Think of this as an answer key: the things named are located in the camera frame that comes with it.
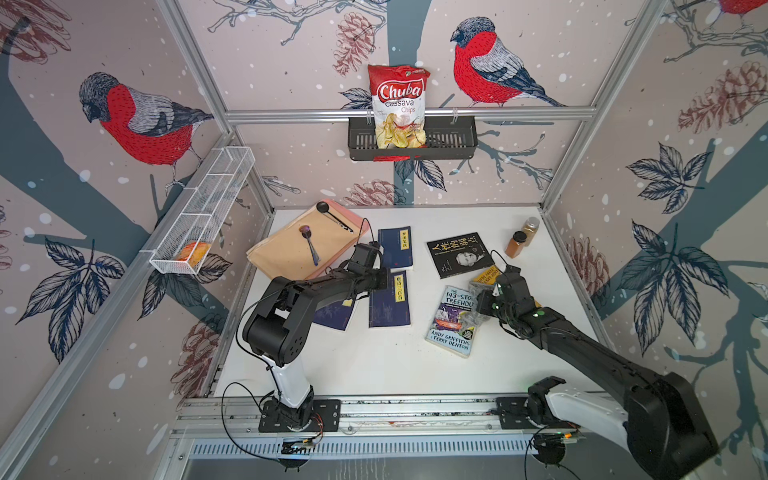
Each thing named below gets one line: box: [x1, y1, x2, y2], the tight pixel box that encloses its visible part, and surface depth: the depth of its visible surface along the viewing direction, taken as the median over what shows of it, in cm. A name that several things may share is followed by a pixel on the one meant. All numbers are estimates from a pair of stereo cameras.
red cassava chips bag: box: [367, 64, 431, 162], surface depth 85 cm
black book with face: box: [426, 232, 495, 279], surface depth 106 cm
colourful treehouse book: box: [425, 285, 476, 358], surface depth 89 cm
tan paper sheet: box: [246, 206, 359, 277], surface depth 113 cm
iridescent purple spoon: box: [299, 225, 321, 266], surface depth 113 cm
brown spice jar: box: [505, 231, 527, 259], surface depth 103 cm
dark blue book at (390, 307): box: [369, 270, 411, 328], surface depth 94 cm
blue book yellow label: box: [378, 226, 413, 269], surface depth 109 cm
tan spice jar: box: [522, 216, 540, 246], surface depth 105 cm
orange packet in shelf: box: [176, 242, 212, 267], surface depth 68 cm
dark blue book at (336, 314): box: [312, 299, 354, 331], surface depth 92 cm
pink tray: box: [273, 199, 369, 280], surface depth 114 cm
